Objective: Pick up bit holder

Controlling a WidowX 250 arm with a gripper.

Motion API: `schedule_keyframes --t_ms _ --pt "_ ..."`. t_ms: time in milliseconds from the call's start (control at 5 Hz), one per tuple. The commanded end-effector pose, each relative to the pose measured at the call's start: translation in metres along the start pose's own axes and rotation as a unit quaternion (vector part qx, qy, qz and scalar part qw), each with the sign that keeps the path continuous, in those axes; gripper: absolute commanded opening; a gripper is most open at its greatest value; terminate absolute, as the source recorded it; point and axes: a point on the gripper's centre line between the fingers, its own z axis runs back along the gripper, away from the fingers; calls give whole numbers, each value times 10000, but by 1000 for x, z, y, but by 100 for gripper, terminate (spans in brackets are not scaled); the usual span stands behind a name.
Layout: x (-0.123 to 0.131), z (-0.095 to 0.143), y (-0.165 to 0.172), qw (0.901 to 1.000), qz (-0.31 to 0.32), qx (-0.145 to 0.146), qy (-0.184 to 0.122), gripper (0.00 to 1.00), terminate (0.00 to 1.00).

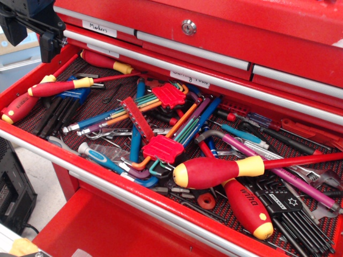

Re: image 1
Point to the black torx key set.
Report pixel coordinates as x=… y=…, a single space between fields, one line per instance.
x=289 y=218

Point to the red yellow screwdriver far left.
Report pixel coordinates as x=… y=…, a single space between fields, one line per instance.
x=23 y=104

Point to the teal handle small screwdriver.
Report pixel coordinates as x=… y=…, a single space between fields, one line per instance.
x=244 y=135

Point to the purple hex key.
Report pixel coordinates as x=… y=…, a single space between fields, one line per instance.
x=180 y=135

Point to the clear blue handle screwdriver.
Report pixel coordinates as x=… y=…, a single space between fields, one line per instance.
x=269 y=123

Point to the lower red hex key holder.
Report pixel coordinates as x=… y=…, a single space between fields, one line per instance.
x=162 y=148

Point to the silver drawer lock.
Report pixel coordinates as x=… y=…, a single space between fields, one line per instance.
x=189 y=28

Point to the blue white precision screwdriver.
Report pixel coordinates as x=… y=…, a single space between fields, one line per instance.
x=100 y=158

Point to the upper red hex key holder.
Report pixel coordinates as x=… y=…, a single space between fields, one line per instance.
x=169 y=96

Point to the orange long hex key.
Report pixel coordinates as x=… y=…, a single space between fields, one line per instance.
x=178 y=127

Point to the silver adjustable wrench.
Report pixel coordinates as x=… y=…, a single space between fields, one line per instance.
x=313 y=177

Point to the red yellow screwdriver upper left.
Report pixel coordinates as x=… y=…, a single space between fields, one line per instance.
x=53 y=88

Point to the blue handle tool upright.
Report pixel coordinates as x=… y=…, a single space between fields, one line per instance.
x=136 y=138

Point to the blue holder black hex keys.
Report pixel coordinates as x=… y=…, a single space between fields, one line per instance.
x=60 y=112

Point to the black computer case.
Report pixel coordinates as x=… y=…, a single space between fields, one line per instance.
x=18 y=198

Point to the red hex key holder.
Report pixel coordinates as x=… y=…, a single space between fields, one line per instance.
x=162 y=148
x=169 y=96

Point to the red round plastic cap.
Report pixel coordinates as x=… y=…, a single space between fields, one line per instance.
x=206 y=201

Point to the magenta long hex key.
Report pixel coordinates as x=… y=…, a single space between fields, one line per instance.
x=289 y=177

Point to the red perforated bit holder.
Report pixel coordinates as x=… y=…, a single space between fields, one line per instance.
x=235 y=107

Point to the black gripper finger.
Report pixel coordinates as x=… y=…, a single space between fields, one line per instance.
x=50 y=46
x=14 y=31

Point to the white Markers label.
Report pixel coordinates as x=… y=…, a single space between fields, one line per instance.
x=99 y=28

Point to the red yellow screwdriver at back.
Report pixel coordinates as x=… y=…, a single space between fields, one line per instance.
x=102 y=61

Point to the red plastic tool at right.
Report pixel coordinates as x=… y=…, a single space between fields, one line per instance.
x=311 y=133

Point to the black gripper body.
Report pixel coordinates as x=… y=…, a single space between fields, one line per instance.
x=37 y=16

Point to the red bit holder strip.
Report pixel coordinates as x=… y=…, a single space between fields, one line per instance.
x=138 y=119

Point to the large red yellow screwdriver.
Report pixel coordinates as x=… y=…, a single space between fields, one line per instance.
x=205 y=172

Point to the Wiha red yellow screwdriver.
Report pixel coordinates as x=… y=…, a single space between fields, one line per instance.
x=248 y=209

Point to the red black drawer liner mat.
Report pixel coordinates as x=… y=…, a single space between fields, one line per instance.
x=104 y=225

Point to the blue long hex key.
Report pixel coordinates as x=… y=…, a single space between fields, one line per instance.
x=201 y=120

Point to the red tool chest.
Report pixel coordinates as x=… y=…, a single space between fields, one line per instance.
x=283 y=59

